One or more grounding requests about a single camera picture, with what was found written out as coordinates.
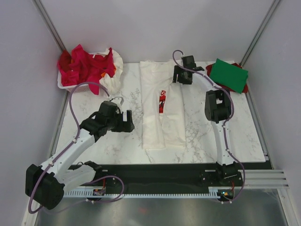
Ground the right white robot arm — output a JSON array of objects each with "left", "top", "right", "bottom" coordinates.
[{"left": 173, "top": 55, "right": 238, "bottom": 186}]

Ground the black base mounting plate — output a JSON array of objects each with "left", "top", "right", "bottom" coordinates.
[{"left": 68, "top": 161, "right": 273, "bottom": 195}]

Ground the dark red crumpled t-shirt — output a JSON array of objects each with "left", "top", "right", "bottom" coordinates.
[{"left": 58, "top": 50, "right": 72, "bottom": 72}]

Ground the white crumpled t-shirt in basket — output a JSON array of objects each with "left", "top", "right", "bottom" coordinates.
[{"left": 99, "top": 50, "right": 124, "bottom": 95}]

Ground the white plastic laundry basket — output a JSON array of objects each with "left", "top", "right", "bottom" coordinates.
[{"left": 56, "top": 53, "right": 105, "bottom": 94}]

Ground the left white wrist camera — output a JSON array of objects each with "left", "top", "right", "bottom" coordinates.
[{"left": 110, "top": 97, "right": 124, "bottom": 107}]

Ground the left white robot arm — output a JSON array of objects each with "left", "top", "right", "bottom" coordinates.
[{"left": 25, "top": 97, "right": 135, "bottom": 210}]

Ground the green folded t-shirt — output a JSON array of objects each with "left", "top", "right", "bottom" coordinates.
[{"left": 209, "top": 58, "right": 249, "bottom": 94}]

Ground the white Coca-Cola t-shirt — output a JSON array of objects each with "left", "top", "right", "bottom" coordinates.
[{"left": 139, "top": 60, "right": 186, "bottom": 149}]

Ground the magenta crumpled t-shirt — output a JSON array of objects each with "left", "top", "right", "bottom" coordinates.
[{"left": 57, "top": 44, "right": 123, "bottom": 94}]

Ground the white slotted cable duct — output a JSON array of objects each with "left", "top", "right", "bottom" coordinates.
[{"left": 63, "top": 186, "right": 233, "bottom": 199}]

